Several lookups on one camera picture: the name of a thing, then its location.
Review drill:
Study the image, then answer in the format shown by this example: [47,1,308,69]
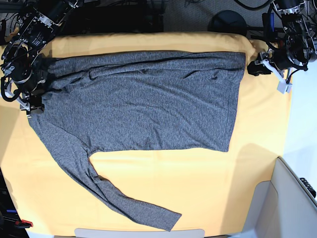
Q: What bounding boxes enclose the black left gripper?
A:
[247,50,292,94]

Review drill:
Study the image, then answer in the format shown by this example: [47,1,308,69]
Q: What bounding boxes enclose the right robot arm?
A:
[0,0,84,118]

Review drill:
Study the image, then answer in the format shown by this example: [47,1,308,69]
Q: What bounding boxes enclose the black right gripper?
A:
[1,84,45,117]

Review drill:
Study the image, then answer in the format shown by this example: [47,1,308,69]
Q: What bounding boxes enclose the white storage bin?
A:
[240,158,317,238]

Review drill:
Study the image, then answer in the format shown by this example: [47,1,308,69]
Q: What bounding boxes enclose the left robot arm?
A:
[247,0,317,94]

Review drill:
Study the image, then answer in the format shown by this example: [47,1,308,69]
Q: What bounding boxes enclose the grey long-sleeve T-shirt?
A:
[28,51,246,231]

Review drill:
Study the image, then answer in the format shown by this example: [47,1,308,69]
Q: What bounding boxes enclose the red black clamp left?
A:
[14,220,33,229]

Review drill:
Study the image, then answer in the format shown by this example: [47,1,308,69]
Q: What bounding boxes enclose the black remote control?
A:
[300,178,317,198]

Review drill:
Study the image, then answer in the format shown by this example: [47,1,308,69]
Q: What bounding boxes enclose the black round chair base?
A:
[208,10,248,36]

